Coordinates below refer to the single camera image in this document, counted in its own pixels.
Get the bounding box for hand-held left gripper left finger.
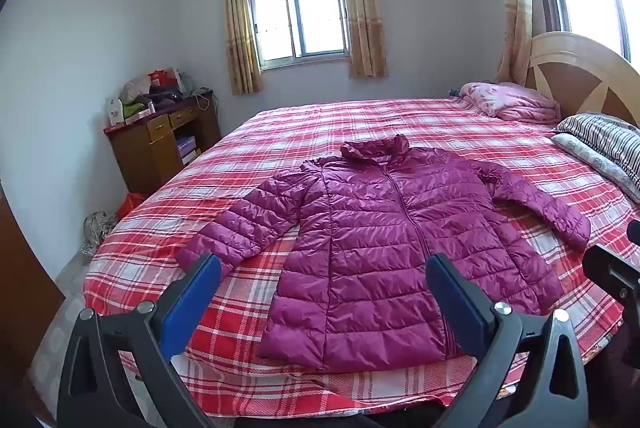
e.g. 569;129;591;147
57;253;223;428

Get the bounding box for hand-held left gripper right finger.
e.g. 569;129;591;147
425;253;598;428

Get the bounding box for purple puffer jacket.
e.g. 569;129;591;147
176;134;592;371

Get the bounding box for dark purple clothes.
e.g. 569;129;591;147
137;88;183;106

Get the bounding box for pale clothes pile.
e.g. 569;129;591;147
120;76;151;103

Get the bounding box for grey floral pillow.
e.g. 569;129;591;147
550;133;640;203

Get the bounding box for striped pillow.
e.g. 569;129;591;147
551;112;640;186

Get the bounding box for red plastic bag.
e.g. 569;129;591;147
116;193;148;221

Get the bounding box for grey patterned bag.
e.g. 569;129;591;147
82;211;118;253

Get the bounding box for wooden desk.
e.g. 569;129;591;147
103;90;222;195

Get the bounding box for stack of boxes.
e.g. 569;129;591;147
176;135;199;163

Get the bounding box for wooden headboard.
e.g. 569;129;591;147
525;32;640;129

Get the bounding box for brown wooden door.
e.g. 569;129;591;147
0;188;66;409

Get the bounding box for pink floral quilt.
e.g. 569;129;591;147
459;81;562;125

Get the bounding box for white printed box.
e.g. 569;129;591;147
106;98;126;126

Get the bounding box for bed with red plaid sheet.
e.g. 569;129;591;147
82;95;640;409

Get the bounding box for sliding window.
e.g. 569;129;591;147
243;0;351;71

